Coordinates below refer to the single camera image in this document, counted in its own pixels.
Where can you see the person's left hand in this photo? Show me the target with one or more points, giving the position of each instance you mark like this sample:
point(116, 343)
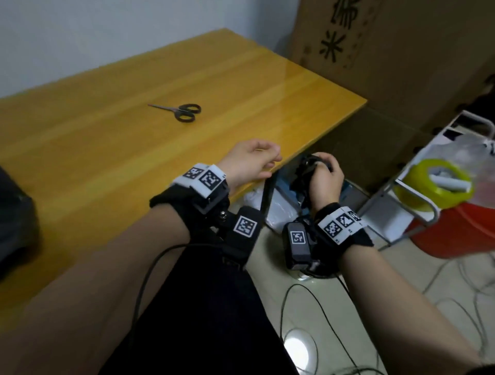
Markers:
point(243, 164)

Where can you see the person's right hand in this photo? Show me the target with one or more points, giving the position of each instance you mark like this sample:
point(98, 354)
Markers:
point(326, 185)

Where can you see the person's left fingers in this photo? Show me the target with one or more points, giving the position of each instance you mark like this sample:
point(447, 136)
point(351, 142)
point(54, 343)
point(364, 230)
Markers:
point(268, 154)

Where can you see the person's right fingers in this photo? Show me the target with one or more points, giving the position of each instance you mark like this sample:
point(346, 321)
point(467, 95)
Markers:
point(323, 159)

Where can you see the person's right forearm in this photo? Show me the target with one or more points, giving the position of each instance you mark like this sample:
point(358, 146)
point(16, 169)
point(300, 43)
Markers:
point(402, 309)

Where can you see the person's left forearm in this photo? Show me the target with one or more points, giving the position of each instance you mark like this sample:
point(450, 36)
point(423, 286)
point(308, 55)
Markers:
point(92, 278)

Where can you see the blue package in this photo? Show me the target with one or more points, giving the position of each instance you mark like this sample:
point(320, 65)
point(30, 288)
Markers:
point(286, 185)

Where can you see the black table leg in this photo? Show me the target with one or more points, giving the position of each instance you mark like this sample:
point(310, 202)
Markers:
point(268, 195)

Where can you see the white plastic bag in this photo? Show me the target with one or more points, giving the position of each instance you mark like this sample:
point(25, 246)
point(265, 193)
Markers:
point(276, 210)

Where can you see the right wristband with square markers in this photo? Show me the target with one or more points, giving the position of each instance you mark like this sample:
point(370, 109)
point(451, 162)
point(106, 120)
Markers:
point(342, 226)

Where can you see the wristband with square markers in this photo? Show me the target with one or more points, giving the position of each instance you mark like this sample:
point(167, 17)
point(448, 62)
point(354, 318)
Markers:
point(342, 226)
point(197, 187)

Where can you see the left wristband with square markers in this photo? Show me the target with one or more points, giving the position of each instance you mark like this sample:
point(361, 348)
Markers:
point(197, 187)

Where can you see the white metal rack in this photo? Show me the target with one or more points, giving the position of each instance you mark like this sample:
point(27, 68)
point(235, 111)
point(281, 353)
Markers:
point(415, 201)

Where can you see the green tape roll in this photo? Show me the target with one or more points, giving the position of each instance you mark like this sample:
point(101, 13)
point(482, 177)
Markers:
point(421, 185)

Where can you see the large brown cardboard box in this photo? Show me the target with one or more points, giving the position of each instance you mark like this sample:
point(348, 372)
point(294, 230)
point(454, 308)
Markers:
point(394, 61)

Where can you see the white paper roll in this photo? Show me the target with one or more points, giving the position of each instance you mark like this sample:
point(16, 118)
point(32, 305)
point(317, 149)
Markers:
point(450, 182)

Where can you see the clear plastic bag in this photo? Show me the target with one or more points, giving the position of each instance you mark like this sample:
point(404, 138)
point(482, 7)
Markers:
point(473, 162)

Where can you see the red plastic bucket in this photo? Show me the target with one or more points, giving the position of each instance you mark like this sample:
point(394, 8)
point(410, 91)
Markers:
point(456, 231)

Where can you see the person's black trousers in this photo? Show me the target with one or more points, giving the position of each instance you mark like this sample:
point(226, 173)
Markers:
point(205, 316)

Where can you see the dark grey bag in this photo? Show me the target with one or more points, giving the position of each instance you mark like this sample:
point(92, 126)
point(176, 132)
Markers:
point(15, 222)

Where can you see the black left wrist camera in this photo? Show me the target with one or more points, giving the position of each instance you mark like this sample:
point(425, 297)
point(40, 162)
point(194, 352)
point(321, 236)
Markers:
point(240, 233)

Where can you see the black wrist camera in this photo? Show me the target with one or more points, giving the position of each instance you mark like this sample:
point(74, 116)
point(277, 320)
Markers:
point(240, 233)
point(297, 245)

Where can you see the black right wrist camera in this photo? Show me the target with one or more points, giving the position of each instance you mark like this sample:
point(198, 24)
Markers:
point(297, 245)

